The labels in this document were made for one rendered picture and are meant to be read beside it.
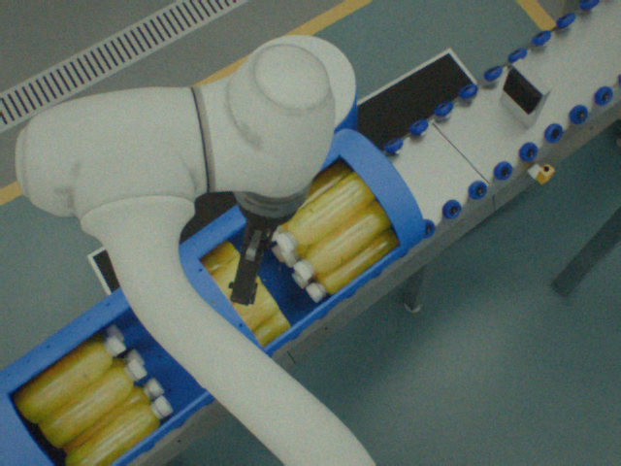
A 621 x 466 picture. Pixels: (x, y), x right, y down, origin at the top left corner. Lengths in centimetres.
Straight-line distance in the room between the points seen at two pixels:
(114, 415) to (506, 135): 107
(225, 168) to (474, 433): 198
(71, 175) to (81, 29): 263
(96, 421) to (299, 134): 102
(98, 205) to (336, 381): 196
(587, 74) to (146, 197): 146
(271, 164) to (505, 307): 204
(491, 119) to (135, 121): 128
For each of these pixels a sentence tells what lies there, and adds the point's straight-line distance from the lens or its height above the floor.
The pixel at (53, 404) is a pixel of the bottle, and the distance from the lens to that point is 152.
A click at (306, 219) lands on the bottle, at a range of 143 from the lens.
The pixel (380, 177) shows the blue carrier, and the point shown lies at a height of 123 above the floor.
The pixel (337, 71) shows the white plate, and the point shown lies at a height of 104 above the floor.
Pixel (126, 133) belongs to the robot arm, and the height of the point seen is 196.
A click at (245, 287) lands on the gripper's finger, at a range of 91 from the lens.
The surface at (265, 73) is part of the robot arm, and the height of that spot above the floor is 198.
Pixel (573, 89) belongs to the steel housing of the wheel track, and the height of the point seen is 93.
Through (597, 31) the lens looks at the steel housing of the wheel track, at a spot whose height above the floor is 93.
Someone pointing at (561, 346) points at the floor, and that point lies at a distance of 267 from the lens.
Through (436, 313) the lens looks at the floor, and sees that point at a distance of 262.
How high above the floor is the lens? 253
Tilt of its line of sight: 70 degrees down
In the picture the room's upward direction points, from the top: 10 degrees counter-clockwise
